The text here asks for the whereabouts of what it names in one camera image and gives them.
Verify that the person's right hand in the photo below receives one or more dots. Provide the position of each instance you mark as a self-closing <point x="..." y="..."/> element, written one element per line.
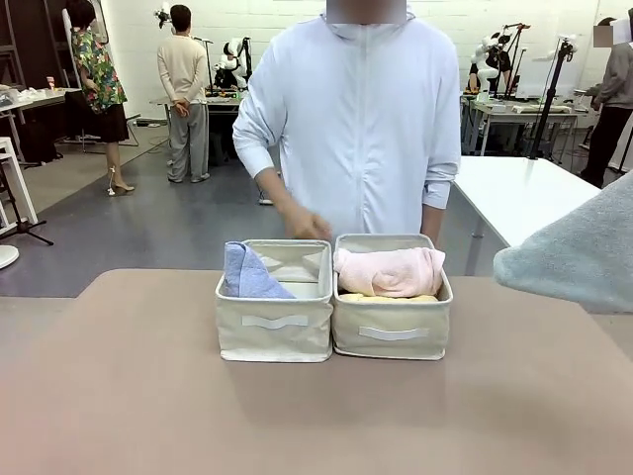
<point x="306" y="223"/>

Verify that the blue cone-folded towel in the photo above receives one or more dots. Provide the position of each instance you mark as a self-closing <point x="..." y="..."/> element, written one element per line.
<point x="252" y="277"/>

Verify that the pink towel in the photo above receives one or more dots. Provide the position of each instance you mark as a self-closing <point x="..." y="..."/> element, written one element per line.
<point x="388" y="274"/>

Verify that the yellow towel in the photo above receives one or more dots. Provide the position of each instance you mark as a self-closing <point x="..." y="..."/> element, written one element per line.
<point x="386" y="298"/>

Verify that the grey cone-folded towel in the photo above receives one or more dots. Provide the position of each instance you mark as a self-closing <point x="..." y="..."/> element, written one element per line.
<point x="578" y="257"/>

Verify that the person's right forearm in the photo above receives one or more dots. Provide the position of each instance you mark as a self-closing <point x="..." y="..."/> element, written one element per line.
<point x="277" y="190"/>

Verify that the person's left forearm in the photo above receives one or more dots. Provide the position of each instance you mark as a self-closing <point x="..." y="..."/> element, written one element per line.
<point x="432" y="225"/>

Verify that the beige fabric bin with divider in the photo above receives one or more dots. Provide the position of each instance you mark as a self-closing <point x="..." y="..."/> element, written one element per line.
<point x="274" y="316"/>

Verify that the person in white hoodie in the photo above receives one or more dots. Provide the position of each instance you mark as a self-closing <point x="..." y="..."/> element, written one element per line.
<point x="356" y="128"/>

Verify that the dark background work table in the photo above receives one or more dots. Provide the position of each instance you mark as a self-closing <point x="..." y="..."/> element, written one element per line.
<point x="217" y="111"/>

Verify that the man in cream sweater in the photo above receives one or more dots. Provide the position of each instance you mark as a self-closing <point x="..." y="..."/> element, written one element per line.
<point x="185" y="94"/>

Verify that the white black humanoid robot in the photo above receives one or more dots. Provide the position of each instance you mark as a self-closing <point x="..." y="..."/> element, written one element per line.
<point x="232" y="62"/>

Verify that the large white table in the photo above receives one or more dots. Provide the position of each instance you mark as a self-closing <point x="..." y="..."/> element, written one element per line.
<point x="519" y="198"/>

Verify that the grey background work table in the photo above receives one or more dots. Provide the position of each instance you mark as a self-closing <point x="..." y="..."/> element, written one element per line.
<point x="524" y="116"/>

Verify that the white background robot arms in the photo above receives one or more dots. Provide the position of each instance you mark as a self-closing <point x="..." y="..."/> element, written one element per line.
<point x="489" y="62"/>

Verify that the woman in floral shirt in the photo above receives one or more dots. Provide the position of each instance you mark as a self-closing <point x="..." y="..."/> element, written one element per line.
<point x="99" y="89"/>

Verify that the black tripod with red joint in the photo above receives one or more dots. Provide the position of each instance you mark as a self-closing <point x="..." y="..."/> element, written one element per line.
<point x="514" y="54"/>

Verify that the black floor tripod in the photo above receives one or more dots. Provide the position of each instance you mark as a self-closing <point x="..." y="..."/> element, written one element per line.
<point x="20" y="222"/>

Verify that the cluttered white background table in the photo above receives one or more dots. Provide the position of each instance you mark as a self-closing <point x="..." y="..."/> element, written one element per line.
<point x="29" y="106"/>

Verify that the white round floor base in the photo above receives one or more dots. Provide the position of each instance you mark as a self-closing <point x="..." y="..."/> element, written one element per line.
<point x="6" y="256"/>

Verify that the person in grey sweater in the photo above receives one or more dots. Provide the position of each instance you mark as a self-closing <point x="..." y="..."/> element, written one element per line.
<point x="610" y="104"/>

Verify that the black camera stand pole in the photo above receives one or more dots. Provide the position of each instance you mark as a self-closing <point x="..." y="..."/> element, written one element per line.
<point x="549" y="99"/>

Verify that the white frame side table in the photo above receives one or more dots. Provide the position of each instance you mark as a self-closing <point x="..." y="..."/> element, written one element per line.
<point x="20" y="183"/>

